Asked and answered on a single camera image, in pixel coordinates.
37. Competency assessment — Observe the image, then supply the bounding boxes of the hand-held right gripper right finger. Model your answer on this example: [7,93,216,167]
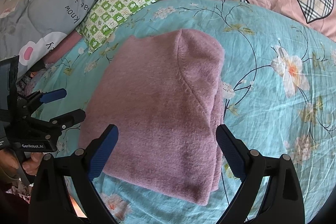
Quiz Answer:
[215,124,306,224]

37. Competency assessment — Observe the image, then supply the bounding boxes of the person's left hand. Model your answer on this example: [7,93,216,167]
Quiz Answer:
[0,149,44,180]

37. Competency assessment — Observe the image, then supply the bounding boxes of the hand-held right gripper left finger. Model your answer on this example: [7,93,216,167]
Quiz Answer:
[28,124,119,224]

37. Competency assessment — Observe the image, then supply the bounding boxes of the grey lettered quilt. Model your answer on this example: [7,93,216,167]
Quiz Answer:
[0,0,112,77]

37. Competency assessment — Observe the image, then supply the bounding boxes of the teal floral bedsheet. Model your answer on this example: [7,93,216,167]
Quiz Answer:
[25,0,336,224]

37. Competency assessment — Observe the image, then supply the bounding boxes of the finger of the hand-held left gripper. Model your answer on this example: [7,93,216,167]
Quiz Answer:
[28,108,87,136]
[17,88,67,118]

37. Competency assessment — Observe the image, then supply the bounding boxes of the green checkered pillow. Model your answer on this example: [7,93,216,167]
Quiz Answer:
[76,0,159,54]

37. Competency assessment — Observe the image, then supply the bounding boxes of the pink knit sweater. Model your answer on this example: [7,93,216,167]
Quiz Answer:
[78,28,225,206]

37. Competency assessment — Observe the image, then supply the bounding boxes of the mauve cloth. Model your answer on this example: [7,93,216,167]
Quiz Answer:
[45,32,84,64]

